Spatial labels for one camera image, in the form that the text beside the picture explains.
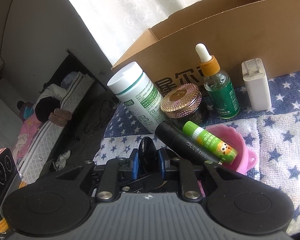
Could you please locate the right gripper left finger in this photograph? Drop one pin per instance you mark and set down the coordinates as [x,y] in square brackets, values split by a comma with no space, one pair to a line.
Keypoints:
[134,164]

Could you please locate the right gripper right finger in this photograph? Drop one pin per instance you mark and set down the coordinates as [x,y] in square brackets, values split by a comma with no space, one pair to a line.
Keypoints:
[164,163]

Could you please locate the white vitamin bottle green label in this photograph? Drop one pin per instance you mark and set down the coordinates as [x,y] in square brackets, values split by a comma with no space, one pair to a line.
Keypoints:
[137,92]

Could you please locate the green glass dropper bottle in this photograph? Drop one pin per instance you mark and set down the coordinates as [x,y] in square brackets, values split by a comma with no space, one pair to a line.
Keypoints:
[218,84]

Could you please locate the white power adapter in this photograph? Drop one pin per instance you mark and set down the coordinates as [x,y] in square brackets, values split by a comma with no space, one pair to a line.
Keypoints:
[256,83]

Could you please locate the black electrical tape roll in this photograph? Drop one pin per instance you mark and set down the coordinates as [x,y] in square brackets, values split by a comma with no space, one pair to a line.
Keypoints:
[147,155]

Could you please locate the black tube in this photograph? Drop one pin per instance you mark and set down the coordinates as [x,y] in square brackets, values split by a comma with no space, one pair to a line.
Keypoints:
[183,146]

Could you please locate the green lip balm stick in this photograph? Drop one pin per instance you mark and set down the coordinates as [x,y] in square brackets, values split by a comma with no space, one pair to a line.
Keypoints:
[223,151]

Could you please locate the black jar gold lid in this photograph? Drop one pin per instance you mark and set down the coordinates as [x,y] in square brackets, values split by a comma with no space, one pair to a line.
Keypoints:
[185,103]

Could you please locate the pink plastic cup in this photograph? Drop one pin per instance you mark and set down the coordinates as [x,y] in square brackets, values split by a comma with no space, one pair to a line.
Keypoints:
[246,159]

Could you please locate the white mattress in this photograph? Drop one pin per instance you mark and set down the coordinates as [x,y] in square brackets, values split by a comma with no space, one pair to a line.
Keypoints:
[36,141]

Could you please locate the clothes pile on mattress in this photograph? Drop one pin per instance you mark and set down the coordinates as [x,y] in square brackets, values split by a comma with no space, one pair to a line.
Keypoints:
[47,108]

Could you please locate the blue star patterned blanket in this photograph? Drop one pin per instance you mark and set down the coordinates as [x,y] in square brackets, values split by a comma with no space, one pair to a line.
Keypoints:
[274,135]

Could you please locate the black left handheld device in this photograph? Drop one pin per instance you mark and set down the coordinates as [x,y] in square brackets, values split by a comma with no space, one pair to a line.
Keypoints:
[9,176]

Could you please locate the white embossed curtain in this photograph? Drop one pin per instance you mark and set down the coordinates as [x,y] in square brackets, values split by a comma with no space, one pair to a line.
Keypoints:
[116,24]

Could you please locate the brown cardboard box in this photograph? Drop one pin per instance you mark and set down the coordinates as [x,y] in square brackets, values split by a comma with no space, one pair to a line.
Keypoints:
[232,30]

